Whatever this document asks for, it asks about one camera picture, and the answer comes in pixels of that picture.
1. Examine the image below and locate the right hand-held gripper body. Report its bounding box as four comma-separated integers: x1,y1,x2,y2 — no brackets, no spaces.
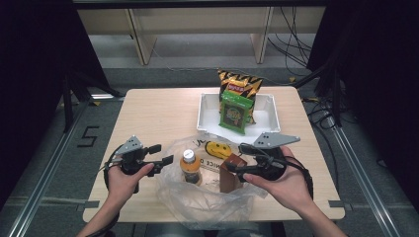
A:
252,131,301,182

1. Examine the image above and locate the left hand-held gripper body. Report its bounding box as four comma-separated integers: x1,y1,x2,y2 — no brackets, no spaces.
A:
107,134,156,176

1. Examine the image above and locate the brown carton box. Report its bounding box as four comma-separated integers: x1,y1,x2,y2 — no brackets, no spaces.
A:
218,152,249,195

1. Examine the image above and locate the orange juice bottle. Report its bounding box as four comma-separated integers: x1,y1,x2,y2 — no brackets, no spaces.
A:
179,148,203,187

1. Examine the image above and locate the green seaweed packet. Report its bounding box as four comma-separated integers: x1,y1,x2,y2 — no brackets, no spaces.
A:
217,90,255,135

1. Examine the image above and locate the white plastic bin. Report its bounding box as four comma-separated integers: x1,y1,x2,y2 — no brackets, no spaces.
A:
196,92,282,146

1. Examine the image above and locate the clear plastic bag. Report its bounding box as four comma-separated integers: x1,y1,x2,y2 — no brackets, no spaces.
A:
155,132,270,230

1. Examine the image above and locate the orange and black chips bag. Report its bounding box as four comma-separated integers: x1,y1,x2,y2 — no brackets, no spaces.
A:
216,67,264,125

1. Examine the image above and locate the person's left hand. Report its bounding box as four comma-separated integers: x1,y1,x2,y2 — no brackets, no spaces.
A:
106,162,156,204

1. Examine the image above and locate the person's right hand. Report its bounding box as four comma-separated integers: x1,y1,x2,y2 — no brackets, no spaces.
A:
242,146,316,215

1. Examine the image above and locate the person's lap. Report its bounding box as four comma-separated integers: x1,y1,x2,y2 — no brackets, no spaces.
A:
132,220,288,237

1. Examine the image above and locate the black metal stand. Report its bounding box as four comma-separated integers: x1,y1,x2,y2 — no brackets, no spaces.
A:
61,71,124,133
292,61,344,128

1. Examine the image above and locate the black curtain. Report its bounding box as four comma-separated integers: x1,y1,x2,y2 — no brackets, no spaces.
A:
0,0,111,205
305,0,419,205

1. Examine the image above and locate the beige background desk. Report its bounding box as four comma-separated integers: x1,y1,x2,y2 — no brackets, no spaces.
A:
76,6,327,66

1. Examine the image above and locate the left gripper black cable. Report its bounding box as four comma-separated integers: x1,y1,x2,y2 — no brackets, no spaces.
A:
83,146,122,237

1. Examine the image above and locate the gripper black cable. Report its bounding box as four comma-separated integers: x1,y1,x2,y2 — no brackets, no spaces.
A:
239,143,314,200
83,146,122,237

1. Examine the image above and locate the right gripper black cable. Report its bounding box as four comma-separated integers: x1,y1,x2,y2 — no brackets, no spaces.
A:
239,143,314,200

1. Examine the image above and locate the aluminium floor rail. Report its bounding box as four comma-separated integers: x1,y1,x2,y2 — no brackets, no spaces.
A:
6,98,92,237
328,124,402,237

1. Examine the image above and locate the bundle of black cables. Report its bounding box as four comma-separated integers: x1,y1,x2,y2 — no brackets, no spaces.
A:
266,6,314,79

